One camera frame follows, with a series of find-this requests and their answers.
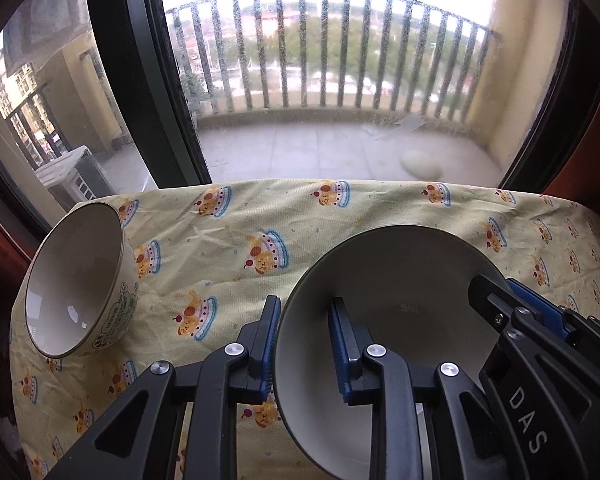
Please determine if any grey board scrap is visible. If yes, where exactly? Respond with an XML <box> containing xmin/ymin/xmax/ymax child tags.
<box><xmin>372</xmin><ymin>114</ymin><xmax>427</xmax><ymax>141</ymax></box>

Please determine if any red curtain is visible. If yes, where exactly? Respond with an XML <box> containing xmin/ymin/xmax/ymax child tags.
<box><xmin>0</xmin><ymin>195</ymin><xmax>37</xmax><ymax>480</ymax></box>
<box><xmin>544</xmin><ymin>150</ymin><xmax>600</xmax><ymax>222</ymax></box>

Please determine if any large leaf-print bowl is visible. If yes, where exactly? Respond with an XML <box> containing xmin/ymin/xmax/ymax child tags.
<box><xmin>272</xmin><ymin>225</ymin><xmax>511</xmax><ymax>467</ymax></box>

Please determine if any white hanging cloth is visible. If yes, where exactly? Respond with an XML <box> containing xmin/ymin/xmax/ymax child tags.
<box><xmin>2</xmin><ymin>0</ymin><xmax>89</xmax><ymax>74</ymax></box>

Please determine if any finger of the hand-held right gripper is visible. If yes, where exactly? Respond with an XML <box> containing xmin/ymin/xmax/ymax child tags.
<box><xmin>506</xmin><ymin>278</ymin><xmax>589</xmax><ymax>344</ymax></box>
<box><xmin>467</xmin><ymin>273</ymin><xmax>519</xmax><ymax>332</ymax></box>

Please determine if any yellow printed tablecloth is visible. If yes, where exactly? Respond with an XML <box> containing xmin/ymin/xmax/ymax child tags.
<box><xmin>7</xmin><ymin>177</ymin><xmax>600</xmax><ymax>480</ymax></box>

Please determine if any white bag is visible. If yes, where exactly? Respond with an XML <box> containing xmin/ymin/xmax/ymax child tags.
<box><xmin>400</xmin><ymin>149</ymin><xmax>444</xmax><ymax>179</ymax></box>

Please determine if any outdoor air conditioner unit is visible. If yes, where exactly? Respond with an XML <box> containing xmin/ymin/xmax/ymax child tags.
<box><xmin>34</xmin><ymin>145</ymin><xmax>112</xmax><ymax>201</ymax></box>

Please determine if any small leaf-print bowl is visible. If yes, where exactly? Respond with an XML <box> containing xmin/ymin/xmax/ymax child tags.
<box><xmin>24</xmin><ymin>201</ymin><xmax>141</xmax><ymax>359</ymax></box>

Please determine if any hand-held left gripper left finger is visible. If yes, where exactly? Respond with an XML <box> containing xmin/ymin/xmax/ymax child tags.
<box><xmin>45</xmin><ymin>295</ymin><xmax>284</xmax><ymax>480</ymax></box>

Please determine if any apartment building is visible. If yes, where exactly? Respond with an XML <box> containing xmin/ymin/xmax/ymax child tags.
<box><xmin>0</xmin><ymin>57</ymin><xmax>48</xmax><ymax>161</ymax></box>

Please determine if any black window frame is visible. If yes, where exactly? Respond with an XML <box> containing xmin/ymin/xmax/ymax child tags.
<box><xmin>0</xmin><ymin>0</ymin><xmax>600</xmax><ymax>261</ymax></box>

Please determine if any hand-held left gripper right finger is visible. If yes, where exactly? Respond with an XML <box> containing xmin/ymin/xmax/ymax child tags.
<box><xmin>328</xmin><ymin>297</ymin><xmax>508</xmax><ymax>480</ymax></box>

